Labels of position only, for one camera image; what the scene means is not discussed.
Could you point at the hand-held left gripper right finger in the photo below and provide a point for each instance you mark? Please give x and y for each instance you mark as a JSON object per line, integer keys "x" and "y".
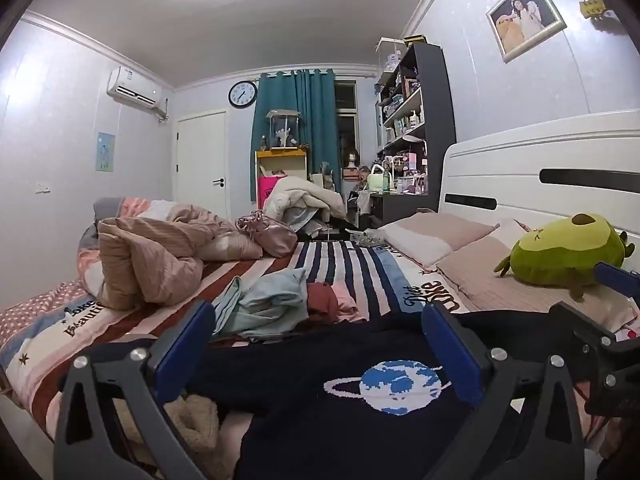
{"x": 450, "y": 350}

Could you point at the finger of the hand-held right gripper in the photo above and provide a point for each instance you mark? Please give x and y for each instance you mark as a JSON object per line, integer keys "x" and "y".
{"x": 582, "y": 325}
{"x": 615, "y": 275}

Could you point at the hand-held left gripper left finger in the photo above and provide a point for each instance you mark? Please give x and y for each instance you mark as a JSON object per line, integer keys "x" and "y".
{"x": 185, "y": 345}

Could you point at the navy planet sweater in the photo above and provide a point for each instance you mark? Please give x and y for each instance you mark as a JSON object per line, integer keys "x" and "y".
{"x": 310, "y": 410}

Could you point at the beige clothes pile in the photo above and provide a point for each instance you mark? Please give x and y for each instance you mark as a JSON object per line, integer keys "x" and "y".
{"x": 310, "y": 200}

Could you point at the green avocado plush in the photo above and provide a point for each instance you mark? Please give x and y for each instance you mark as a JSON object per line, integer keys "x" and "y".
{"x": 565, "y": 255}

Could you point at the beige fluffy cloth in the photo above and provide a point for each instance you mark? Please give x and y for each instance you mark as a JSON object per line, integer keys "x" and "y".
{"x": 195, "y": 425}

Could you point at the pink ribbed pillow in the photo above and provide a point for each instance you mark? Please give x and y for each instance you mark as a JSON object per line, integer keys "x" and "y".
{"x": 495, "y": 280}

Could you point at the light blue garment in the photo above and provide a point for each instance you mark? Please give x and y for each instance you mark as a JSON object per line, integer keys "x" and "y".
{"x": 270, "y": 305}

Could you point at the pink quilt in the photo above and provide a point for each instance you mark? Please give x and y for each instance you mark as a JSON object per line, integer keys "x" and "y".
{"x": 150, "y": 255}

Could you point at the pink garment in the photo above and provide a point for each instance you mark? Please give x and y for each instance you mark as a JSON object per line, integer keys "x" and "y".
{"x": 350, "y": 305}

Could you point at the pink white pillow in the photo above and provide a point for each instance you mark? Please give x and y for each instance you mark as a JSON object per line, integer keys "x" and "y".
{"x": 435, "y": 232}

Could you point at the striped bedsheet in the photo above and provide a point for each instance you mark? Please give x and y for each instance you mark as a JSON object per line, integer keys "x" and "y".
{"x": 350, "y": 265}

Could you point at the red garment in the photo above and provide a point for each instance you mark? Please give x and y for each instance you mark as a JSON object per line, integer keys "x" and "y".
{"x": 322, "y": 302}

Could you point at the pink shiny bag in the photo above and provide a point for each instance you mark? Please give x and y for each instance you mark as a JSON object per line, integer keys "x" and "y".
{"x": 270, "y": 235}

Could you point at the white headboard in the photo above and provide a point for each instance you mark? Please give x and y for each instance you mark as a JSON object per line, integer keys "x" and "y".
{"x": 510, "y": 170}

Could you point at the dark desk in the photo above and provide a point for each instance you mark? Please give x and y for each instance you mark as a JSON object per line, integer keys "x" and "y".
{"x": 390, "y": 205}

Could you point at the pink shopping bag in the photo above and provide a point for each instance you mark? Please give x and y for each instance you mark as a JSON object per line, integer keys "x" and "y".
{"x": 266, "y": 191}

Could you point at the white door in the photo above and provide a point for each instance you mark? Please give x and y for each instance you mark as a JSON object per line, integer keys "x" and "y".
{"x": 200, "y": 165}

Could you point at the yellow shelf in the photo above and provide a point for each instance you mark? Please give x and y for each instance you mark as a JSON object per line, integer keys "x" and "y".
{"x": 281, "y": 156}

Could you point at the glass display case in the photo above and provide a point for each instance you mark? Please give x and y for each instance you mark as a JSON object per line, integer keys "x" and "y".
{"x": 284, "y": 130}

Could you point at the dark bookshelf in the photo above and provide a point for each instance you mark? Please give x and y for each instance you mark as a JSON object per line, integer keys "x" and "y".
{"x": 435, "y": 110}

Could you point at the window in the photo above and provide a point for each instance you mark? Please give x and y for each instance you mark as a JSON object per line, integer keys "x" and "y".
{"x": 346, "y": 120}

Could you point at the teal curtain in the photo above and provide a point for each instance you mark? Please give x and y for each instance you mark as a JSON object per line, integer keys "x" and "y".
{"x": 315, "y": 125}

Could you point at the white air conditioner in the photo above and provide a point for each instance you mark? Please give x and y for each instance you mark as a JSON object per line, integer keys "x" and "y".
{"x": 132, "y": 90}

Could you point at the yellow guitar head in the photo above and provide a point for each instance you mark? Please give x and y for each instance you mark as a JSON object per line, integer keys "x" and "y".
{"x": 597, "y": 9}

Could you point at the framed photo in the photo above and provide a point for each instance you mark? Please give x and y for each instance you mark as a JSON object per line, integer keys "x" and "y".
{"x": 525, "y": 17}

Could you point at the clear storage box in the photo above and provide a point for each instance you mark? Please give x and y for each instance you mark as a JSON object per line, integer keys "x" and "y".
{"x": 389, "y": 55}

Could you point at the small blue wall poster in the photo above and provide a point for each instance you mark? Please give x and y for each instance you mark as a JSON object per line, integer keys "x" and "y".
{"x": 105, "y": 152}

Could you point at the wall socket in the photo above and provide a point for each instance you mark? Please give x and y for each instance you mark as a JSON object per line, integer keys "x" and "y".
{"x": 44, "y": 188}

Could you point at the round wall clock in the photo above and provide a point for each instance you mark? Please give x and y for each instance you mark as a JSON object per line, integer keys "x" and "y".
{"x": 242, "y": 94}

